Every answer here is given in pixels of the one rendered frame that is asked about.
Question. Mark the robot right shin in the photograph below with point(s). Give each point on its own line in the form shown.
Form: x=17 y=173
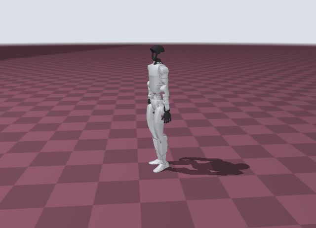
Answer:
x=156 y=146

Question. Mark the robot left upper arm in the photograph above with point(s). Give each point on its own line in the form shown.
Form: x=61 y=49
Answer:
x=164 y=77

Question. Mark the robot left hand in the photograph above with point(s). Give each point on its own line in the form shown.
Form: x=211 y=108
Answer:
x=167 y=116

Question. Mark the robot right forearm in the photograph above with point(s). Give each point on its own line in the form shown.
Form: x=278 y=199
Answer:
x=150 y=95

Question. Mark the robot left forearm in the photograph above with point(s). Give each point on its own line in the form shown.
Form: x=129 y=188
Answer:
x=166 y=98

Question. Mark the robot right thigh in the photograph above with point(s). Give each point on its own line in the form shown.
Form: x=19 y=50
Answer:
x=150 y=119

